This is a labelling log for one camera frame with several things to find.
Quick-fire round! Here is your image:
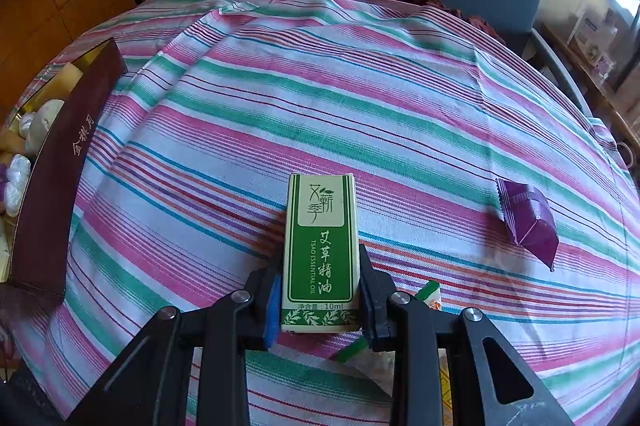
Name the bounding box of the purple puffy snack packet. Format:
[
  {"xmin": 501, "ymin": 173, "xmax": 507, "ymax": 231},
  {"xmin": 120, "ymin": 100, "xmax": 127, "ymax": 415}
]
[{"xmin": 495, "ymin": 179, "xmax": 560, "ymax": 272}]

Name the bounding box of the yellow and green snack packet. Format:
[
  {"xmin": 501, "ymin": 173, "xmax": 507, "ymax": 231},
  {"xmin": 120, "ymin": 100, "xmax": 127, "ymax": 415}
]
[{"xmin": 335, "ymin": 281, "xmax": 451, "ymax": 426}]

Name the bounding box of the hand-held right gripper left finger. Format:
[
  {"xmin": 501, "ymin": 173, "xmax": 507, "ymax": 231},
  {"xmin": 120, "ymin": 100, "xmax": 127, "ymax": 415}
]
[{"xmin": 67, "ymin": 253, "xmax": 287, "ymax": 426}]

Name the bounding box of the green and white small box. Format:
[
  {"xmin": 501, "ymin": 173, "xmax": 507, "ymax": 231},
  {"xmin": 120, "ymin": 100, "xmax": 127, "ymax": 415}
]
[{"xmin": 281, "ymin": 173, "xmax": 362, "ymax": 334}]

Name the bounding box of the white and purple cardboard box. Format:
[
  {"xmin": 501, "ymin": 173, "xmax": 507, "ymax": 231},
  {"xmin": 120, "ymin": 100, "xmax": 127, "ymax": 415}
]
[{"xmin": 569, "ymin": 9, "xmax": 618, "ymax": 56}]

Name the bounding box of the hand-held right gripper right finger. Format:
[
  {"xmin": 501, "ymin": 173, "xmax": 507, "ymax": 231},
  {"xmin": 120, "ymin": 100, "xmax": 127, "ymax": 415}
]
[{"xmin": 357, "ymin": 243, "xmax": 576, "ymax": 426}]

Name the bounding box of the striped bed sheet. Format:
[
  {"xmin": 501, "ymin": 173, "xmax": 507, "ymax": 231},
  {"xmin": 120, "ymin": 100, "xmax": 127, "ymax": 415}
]
[{"xmin": 10, "ymin": 0, "xmax": 640, "ymax": 426}]

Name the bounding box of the maroon gift box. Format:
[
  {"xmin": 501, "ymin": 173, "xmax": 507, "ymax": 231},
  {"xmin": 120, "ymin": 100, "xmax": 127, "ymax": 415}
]
[{"xmin": 0, "ymin": 39, "xmax": 128, "ymax": 299}]

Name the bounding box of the wooden table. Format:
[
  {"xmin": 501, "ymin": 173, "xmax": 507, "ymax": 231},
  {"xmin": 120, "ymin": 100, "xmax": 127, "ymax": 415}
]
[{"xmin": 537, "ymin": 26, "xmax": 640, "ymax": 142}]

